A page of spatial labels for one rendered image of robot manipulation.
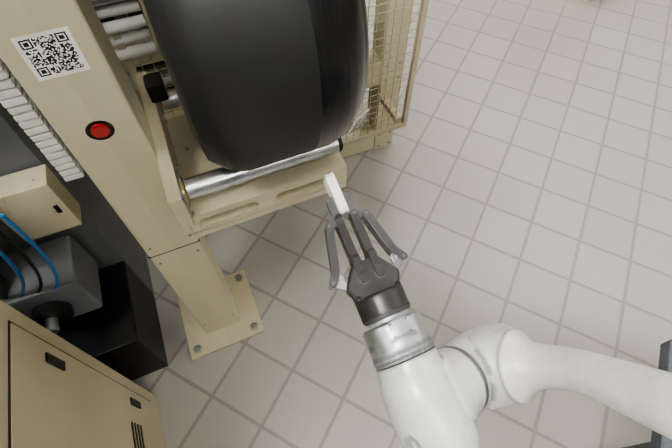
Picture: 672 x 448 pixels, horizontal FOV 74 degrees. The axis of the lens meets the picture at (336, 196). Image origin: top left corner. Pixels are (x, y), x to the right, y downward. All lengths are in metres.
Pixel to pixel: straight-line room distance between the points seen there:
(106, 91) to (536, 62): 2.42
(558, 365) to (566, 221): 1.51
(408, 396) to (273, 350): 1.12
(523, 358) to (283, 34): 0.55
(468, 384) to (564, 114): 2.07
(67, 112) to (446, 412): 0.73
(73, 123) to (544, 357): 0.81
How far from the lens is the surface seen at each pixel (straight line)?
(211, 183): 0.93
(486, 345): 0.72
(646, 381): 0.56
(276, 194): 0.97
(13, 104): 0.87
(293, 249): 1.86
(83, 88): 0.83
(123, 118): 0.88
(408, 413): 0.64
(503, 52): 2.87
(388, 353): 0.63
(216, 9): 0.60
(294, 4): 0.62
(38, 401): 1.04
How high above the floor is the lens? 1.63
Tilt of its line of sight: 55 degrees down
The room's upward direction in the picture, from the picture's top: straight up
